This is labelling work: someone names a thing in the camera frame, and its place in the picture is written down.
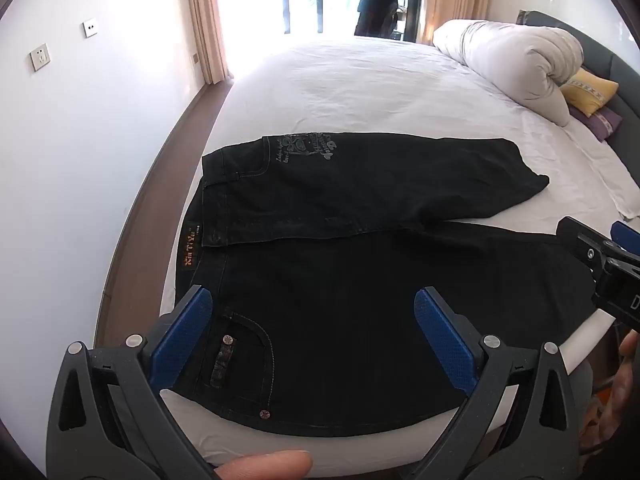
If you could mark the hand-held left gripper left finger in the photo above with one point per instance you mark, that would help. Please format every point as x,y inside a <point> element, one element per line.
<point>184,332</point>

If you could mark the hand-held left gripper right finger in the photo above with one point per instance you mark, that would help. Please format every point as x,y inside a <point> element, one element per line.
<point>446,342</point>

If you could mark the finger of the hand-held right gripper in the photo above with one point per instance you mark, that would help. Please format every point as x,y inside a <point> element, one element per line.
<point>580,240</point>
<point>626,234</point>

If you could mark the black denim pants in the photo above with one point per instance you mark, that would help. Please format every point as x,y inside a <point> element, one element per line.
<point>350,260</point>

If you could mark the person's right hand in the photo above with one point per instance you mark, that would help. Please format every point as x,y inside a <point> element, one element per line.
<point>631,360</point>

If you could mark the person's left hand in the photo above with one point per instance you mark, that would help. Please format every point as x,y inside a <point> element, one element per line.
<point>265,464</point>

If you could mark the purple pillow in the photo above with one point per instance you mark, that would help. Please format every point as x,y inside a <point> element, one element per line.
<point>600,121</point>

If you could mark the yellow pillow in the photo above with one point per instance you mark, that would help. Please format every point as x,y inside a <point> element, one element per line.
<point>590,89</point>

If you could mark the dark grey headboard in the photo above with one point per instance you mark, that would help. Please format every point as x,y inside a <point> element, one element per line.
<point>607,65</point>

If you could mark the rolled white duvet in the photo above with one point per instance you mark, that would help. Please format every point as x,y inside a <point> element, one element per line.
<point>515,55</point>

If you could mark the bed with white sheet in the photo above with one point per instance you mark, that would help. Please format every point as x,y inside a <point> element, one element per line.
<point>380,90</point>

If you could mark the hanging black garment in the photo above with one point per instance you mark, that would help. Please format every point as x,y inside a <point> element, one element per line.
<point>380,2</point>

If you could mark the large white wall socket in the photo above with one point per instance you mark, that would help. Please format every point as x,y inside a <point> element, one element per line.
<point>40,56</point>

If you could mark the small white wall socket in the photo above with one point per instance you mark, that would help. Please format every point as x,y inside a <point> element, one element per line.
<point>91,28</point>

